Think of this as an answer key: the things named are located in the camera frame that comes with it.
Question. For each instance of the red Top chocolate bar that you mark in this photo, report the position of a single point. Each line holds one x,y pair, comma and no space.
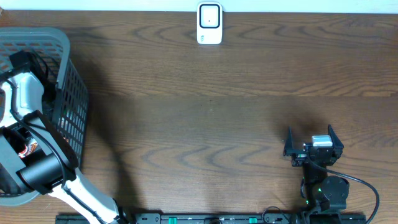
30,147

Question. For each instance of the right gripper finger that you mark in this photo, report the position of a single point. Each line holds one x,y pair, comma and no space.
289,144
337,144

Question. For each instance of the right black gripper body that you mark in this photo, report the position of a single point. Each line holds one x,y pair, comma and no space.
298,159

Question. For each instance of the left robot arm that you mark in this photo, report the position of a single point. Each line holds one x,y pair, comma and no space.
41,125

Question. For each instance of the black mounting rail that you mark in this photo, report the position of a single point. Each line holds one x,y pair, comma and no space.
272,218

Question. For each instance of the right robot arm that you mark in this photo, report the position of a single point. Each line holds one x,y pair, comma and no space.
325,194

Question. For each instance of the white barcode scanner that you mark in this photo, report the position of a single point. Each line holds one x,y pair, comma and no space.
209,23

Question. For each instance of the grey plastic basket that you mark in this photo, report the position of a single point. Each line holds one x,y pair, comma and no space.
54,47

